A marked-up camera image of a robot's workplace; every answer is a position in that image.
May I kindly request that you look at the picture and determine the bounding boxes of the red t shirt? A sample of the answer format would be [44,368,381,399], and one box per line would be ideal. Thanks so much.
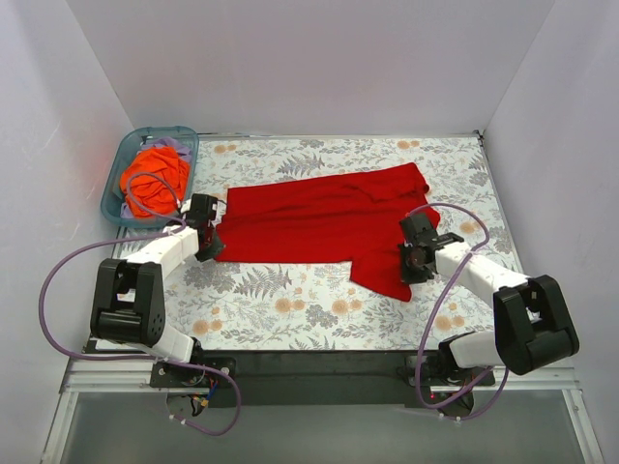
[216,163,440,302]

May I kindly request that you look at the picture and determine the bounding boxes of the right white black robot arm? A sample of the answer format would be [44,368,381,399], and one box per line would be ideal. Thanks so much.
[399,213,580,375]

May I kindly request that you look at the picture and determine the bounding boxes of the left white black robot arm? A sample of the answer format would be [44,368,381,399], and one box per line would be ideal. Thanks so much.
[90,193,221,363]

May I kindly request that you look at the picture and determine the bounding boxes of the orange t shirt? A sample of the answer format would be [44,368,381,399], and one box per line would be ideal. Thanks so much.
[119,146,192,219]

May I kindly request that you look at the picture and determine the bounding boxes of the floral table mat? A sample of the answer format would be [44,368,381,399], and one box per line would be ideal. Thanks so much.
[165,136,520,350]

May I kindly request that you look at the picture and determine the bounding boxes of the teal plastic bin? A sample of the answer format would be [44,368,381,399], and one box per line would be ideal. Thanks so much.
[101,126,199,229]

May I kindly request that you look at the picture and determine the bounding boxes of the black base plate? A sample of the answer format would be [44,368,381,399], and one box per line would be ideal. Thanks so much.
[150,350,495,408]

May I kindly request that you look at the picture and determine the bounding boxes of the aluminium frame rail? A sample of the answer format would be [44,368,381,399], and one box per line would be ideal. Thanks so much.
[43,361,604,463]

